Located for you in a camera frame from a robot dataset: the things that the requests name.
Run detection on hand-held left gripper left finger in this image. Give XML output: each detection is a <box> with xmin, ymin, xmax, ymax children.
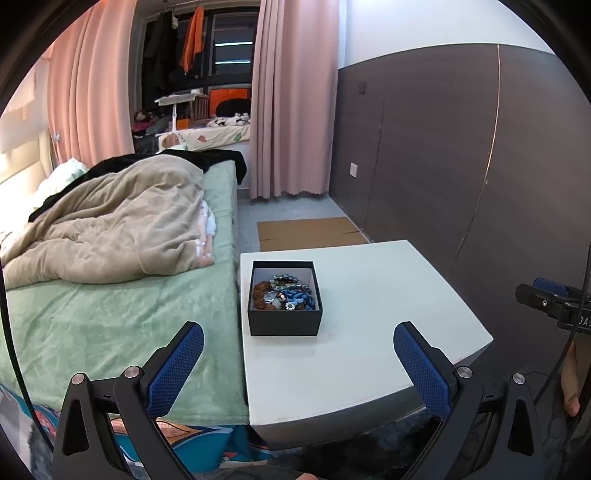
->
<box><xmin>53</xmin><ymin>320</ymin><xmax>205</xmax><ymax>480</ymax></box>

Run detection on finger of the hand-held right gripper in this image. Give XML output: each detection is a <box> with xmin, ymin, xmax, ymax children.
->
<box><xmin>532</xmin><ymin>277</ymin><xmax>573</xmax><ymax>297</ymax></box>
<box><xmin>515</xmin><ymin>283</ymin><xmax>561</xmax><ymax>320</ymax></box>

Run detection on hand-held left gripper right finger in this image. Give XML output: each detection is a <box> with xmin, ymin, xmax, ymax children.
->
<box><xmin>392</xmin><ymin>322</ymin><xmax>557</xmax><ymax>480</ymax></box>

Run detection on brown seed bead bracelet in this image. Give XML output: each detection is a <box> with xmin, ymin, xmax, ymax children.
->
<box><xmin>252</xmin><ymin>280</ymin><xmax>278</xmax><ymax>310</ymax></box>

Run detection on black jewelry box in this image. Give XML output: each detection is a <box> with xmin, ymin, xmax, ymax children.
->
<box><xmin>248</xmin><ymin>261</ymin><xmax>322</xmax><ymax>337</ymax></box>

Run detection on blue chunky bracelet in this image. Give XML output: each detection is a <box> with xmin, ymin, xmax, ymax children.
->
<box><xmin>277</xmin><ymin>284</ymin><xmax>317</xmax><ymax>311</ymax></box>

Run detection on person's right hand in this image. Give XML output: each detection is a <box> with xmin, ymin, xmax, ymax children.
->
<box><xmin>560</xmin><ymin>339</ymin><xmax>583</xmax><ymax>417</ymax></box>

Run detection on bed with green sheet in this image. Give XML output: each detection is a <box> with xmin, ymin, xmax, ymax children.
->
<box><xmin>0</xmin><ymin>159</ymin><xmax>252</xmax><ymax>425</ymax></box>

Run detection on colourful printed blanket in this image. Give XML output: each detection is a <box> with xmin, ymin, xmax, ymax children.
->
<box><xmin>0</xmin><ymin>383</ymin><xmax>278</xmax><ymax>480</ymax></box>

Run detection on white side table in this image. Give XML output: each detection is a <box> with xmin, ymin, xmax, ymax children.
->
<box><xmin>239</xmin><ymin>239</ymin><xmax>494</xmax><ymax>450</ymax></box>

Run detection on dark shaggy rug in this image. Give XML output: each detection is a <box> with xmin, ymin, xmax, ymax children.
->
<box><xmin>272</xmin><ymin>406</ymin><xmax>439</xmax><ymax>480</ymax></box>

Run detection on pink white plush blanket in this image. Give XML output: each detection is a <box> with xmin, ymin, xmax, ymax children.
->
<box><xmin>196</xmin><ymin>200</ymin><xmax>218</xmax><ymax>268</ymax></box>

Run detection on beige blanket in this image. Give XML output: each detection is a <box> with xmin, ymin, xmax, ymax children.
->
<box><xmin>0</xmin><ymin>154</ymin><xmax>215</xmax><ymax>284</ymax></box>

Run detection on flat cardboard sheet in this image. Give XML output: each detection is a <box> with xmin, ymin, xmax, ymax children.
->
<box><xmin>256</xmin><ymin>217</ymin><xmax>370</xmax><ymax>252</ymax></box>

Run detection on black cloth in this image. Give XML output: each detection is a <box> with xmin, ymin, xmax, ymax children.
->
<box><xmin>28</xmin><ymin>148</ymin><xmax>247</xmax><ymax>223</ymax></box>

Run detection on green pillow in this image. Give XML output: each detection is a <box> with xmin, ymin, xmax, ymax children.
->
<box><xmin>37</xmin><ymin>157</ymin><xmax>88</xmax><ymax>204</ymax></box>

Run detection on bed with patterned sheet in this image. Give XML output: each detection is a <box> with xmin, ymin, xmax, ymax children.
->
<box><xmin>157</xmin><ymin>122</ymin><xmax>252</xmax><ymax>153</ymax></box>

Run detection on pile of plush toys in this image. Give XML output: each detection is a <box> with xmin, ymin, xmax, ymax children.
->
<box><xmin>131</xmin><ymin>110</ymin><xmax>171</xmax><ymax>139</ymax></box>

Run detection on panda plush toys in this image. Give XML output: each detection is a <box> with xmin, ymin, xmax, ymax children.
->
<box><xmin>205</xmin><ymin>112</ymin><xmax>252</xmax><ymax>127</ymax></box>

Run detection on beige padded headboard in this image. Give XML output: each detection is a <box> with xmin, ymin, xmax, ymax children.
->
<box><xmin>0</xmin><ymin>129</ymin><xmax>51</xmax><ymax>185</ymax></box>

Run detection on white folding table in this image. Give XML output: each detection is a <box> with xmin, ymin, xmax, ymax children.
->
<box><xmin>154</xmin><ymin>92</ymin><xmax>208</xmax><ymax>137</ymax></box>

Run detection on orange black panel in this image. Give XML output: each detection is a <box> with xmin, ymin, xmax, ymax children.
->
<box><xmin>208</xmin><ymin>87</ymin><xmax>252</xmax><ymax>117</ymax></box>

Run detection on pink curtain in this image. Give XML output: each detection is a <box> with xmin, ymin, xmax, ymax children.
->
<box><xmin>46</xmin><ymin>0</ymin><xmax>148</xmax><ymax>169</ymax></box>
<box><xmin>249</xmin><ymin>0</ymin><xmax>342</xmax><ymax>200</ymax></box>

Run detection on black hanging jacket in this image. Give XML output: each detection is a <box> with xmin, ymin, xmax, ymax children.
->
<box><xmin>141</xmin><ymin>9</ymin><xmax>183</xmax><ymax>90</ymax></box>

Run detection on orange hanging garment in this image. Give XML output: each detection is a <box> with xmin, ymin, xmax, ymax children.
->
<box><xmin>178</xmin><ymin>4</ymin><xmax>206</xmax><ymax>75</ymax></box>

